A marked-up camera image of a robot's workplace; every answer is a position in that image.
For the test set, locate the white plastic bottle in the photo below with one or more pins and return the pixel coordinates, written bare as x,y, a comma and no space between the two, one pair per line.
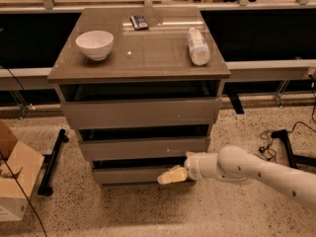
198,48

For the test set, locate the grey middle drawer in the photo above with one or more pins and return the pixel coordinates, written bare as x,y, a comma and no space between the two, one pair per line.
99,150

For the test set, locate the grey drawer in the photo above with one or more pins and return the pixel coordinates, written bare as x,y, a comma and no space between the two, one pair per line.
126,176
99,150
120,114

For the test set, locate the grey horizontal rail beam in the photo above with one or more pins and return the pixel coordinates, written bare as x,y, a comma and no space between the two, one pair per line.
241,71

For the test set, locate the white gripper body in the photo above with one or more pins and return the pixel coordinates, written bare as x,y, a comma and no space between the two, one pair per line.
194,166

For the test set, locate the black right stand foot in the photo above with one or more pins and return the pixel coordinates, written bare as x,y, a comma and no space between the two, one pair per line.
293,159

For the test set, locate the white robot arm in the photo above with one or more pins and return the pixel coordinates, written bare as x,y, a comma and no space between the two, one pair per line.
234,164

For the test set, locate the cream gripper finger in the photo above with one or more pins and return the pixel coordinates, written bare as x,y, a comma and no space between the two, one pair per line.
174,175

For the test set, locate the white ceramic bowl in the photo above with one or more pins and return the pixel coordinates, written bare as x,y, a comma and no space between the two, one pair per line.
96,45

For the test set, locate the grey bottom drawer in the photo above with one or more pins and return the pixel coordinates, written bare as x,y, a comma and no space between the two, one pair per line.
126,176

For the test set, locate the black left stand foot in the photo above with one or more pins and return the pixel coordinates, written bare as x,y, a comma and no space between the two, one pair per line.
45,189

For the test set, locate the grey top drawer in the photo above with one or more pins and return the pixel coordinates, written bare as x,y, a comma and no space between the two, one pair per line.
120,114

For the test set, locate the black stand foot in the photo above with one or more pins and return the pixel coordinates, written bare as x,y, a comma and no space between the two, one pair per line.
293,159
45,189

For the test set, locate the grey drawer cabinet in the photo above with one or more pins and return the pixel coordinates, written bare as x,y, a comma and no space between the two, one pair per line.
144,65

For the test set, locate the cardboard box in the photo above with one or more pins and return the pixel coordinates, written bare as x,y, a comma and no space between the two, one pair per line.
20,167

